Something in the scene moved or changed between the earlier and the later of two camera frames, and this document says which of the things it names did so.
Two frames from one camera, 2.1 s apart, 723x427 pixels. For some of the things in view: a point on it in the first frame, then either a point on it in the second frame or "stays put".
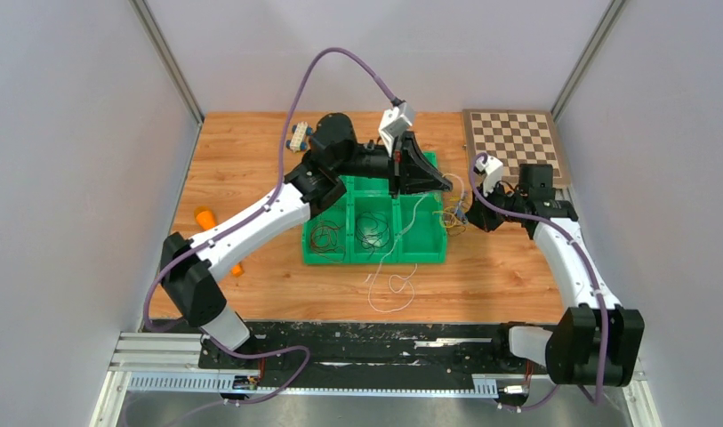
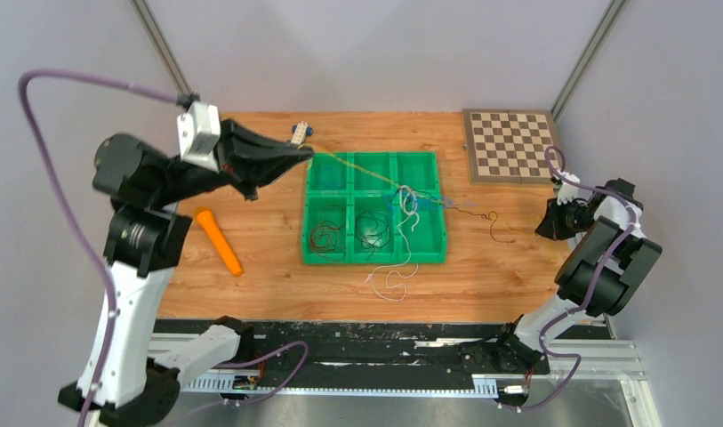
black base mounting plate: (462, 350) stays put
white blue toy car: (299, 137) stays put
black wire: (373, 231) stays put
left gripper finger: (419, 179) to (251, 171)
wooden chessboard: (515, 137) stays put
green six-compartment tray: (372, 225) stays put
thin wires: (391, 277) to (408, 249)
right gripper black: (478, 215) to (550, 226)
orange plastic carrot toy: (206, 221) stays put
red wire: (324, 241) stays put
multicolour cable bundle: (454, 217) to (412, 203)
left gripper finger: (414, 161) to (242, 143)
